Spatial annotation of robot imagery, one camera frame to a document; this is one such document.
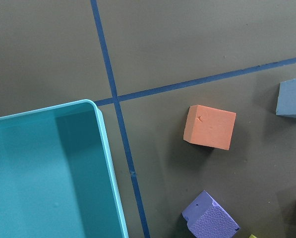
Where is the orange foam block left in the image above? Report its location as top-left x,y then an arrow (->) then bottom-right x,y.
183,105 -> 237,150

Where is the purple foam block left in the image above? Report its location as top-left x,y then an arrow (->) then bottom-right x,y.
182,190 -> 240,238

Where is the teal plastic bin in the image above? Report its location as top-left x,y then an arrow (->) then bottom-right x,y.
0,100 -> 128,238

